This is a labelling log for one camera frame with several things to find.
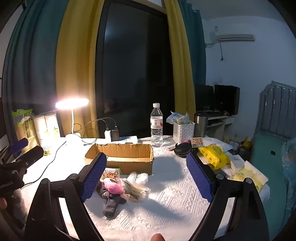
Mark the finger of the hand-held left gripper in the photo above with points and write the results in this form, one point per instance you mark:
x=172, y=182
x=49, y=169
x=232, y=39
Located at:
x=18, y=144
x=31, y=154

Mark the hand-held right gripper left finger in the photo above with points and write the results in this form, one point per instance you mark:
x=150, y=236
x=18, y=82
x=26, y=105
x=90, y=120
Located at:
x=93, y=178

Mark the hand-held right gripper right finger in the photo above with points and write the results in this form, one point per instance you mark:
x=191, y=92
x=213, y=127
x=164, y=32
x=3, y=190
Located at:
x=200, y=178

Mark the pink plush toy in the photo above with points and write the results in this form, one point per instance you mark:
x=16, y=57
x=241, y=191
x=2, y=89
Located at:
x=113, y=185

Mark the dark grey dotted sock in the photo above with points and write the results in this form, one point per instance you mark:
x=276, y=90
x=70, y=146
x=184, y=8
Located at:
x=109, y=207

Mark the brown cardboard box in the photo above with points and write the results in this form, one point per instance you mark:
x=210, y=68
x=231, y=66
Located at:
x=129, y=165

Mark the clear cotton swab packet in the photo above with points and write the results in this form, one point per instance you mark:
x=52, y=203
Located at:
x=136, y=192

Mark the person's left forearm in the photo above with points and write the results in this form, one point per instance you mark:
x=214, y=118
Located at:
x=18, y=206

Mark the person's left hand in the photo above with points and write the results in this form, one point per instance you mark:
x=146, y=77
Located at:
x=2, y=204

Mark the person's right hand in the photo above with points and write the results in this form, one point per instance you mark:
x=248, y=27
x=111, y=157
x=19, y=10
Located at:
x=158, y=237

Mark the cartoon print tissue pack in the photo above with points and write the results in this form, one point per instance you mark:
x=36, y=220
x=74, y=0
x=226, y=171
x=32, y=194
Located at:
x=112, y=173

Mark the white textured tablecloth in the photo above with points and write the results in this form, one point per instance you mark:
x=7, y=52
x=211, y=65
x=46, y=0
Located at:
x=175, y=185

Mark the yellow plastic bag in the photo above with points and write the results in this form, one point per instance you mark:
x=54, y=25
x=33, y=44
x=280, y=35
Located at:
x=212, y=156

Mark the green paper cup pack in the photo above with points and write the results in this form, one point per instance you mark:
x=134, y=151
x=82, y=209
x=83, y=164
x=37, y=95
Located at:
x=46, y=129

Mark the black round case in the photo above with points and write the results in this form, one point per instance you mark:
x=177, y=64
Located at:
x=182, y=150

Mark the patterned small box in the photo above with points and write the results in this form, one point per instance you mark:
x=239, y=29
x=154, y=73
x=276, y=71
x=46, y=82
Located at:
x=197, y=142

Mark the white charger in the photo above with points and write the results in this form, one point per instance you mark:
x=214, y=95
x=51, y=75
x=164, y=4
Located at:
x=108, y=135

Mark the white perforated basket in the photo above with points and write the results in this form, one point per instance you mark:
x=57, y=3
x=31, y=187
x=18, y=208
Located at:
x=183, y=133

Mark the pale yellow packet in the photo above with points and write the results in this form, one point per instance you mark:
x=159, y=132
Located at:
x=251, y=176

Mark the white blue flat packet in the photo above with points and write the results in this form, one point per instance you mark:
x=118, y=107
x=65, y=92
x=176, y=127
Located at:
x=128, y=139

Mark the steel cup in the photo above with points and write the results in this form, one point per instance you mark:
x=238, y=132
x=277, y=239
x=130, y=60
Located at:
x=200, y=125

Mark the white computer desk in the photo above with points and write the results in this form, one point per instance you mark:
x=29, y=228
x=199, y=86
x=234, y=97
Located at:
x=217, y=125

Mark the crumpled plastic wrappers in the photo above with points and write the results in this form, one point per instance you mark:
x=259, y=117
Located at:
x=179, y=118

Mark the white desk lamp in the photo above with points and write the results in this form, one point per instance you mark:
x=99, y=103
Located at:
x=71, y=103

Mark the clear water bottle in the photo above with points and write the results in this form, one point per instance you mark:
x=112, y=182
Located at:
x=156, y=129

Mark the teal curtain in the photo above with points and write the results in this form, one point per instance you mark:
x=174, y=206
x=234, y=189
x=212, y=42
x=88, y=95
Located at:
x=34, y=69
x=196, y=46

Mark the black monitor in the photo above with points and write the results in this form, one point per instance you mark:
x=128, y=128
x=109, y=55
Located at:
x=204, y=97
x=226, y=99

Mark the grey radiator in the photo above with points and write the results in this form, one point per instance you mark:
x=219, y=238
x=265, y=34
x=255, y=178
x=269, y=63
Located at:
x=275, y=111

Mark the yellow curtain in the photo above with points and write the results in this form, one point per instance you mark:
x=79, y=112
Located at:
x=182, y=58
x=76, y=58

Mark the dark window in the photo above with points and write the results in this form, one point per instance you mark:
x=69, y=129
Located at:
x=134, y=69

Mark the white air conditioner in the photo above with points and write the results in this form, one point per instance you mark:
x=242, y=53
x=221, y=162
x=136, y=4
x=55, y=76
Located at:
x=235, y=37

